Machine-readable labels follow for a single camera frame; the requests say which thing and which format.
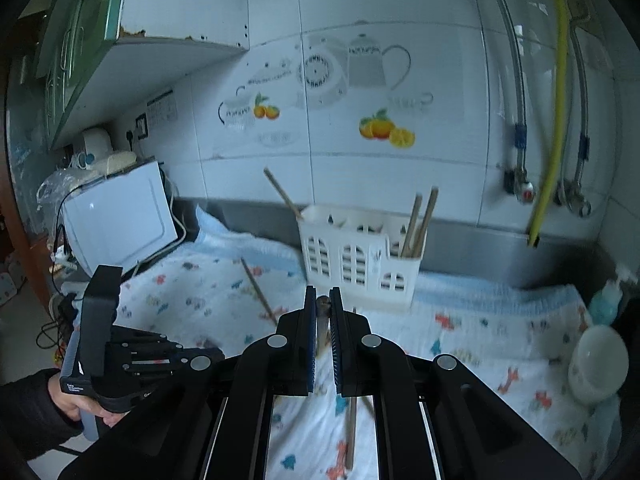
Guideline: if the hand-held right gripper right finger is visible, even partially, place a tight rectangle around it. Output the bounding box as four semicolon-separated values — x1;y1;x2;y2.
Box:
327;286;583;480

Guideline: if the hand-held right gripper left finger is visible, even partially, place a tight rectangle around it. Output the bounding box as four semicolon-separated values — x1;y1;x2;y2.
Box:
57;285;318;480

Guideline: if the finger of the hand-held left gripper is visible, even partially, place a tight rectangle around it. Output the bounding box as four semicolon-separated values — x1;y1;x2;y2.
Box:
111;329;187;356
120;354;193;379

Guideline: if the wooden chopstick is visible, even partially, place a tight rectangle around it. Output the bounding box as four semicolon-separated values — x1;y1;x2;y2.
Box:
263;167;305;221
344;307;358;470
400;192;423;258
410;186;440;258
240;257;279;325

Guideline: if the white plastic utensil holder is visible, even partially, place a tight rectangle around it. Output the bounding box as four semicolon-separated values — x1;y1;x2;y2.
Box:
297;203;425;313

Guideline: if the person's left forearm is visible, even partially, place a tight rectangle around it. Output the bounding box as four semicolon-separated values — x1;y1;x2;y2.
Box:
0;367;83;461

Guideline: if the person's left hand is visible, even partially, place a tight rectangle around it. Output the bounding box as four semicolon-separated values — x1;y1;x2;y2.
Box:
47;370;124;429

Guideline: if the white power strip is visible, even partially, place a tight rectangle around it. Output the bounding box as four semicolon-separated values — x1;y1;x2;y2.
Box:
50;247;78;273

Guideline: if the white microwave oven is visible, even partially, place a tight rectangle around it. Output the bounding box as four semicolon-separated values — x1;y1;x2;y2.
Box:
62;161;180;281

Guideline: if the clear plastic bag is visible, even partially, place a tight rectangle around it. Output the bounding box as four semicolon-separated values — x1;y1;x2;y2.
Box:
37;167;96;206

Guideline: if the white cartoon printed cloth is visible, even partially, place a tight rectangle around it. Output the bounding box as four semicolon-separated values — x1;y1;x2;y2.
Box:
117;205;621;480

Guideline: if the beige rounded object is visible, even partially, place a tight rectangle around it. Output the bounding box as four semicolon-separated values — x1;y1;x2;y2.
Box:
95;152;138;176

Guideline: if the small white appliance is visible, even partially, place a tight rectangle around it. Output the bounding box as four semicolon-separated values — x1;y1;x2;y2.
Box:
81;127;115;163

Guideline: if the red knob metal valve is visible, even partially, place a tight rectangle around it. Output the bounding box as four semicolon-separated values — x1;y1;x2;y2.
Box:
504;167;536;203

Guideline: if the white bowl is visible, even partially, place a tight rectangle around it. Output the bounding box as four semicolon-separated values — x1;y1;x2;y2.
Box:
567;326;630;405

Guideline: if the blue soap pump bottle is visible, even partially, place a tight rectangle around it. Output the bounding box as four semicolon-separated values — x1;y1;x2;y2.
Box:
587;266;632;326

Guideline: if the metal angle valve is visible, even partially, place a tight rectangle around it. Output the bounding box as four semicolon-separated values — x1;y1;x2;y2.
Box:
557;180;592;218

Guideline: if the white power cable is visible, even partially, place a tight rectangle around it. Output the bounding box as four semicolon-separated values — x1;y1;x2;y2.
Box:
132;170;188;281

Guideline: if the white wall notice sticker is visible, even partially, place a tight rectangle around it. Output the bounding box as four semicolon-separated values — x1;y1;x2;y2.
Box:
147;91;178;126

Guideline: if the wall cabinet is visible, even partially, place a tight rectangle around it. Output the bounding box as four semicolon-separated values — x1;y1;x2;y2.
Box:
35;0;251;148

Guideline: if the braided metal hose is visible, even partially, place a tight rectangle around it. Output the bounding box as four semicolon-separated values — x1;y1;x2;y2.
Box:
560;25;591;201
477;0;528;181

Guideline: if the yellow gas hose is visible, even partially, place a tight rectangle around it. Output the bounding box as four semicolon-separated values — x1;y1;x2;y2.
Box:
527;0;571;248

